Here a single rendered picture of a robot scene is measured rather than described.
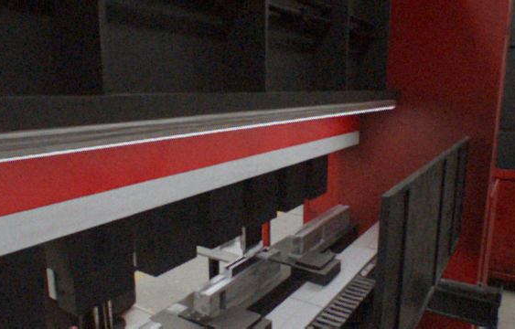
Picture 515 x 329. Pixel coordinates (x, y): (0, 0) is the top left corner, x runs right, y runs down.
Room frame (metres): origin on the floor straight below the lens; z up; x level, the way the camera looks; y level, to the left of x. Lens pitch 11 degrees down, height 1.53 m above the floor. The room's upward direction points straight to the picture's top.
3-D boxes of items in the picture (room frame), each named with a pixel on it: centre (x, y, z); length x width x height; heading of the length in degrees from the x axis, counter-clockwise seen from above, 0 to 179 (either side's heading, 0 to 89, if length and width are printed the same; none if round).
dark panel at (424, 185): (1.17, -0.55, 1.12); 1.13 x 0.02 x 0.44; 146
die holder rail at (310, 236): (1.72, -0.30, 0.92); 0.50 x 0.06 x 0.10; 146
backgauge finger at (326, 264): (1.18, -0.12, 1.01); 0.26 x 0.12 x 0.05; 56
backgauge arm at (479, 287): (1.42, -0.56, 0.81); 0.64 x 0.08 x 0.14; 56
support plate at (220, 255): (1.34, 0.13, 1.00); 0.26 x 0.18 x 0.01; 56
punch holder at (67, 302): (0.79, 0.33, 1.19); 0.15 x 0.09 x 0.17; 146
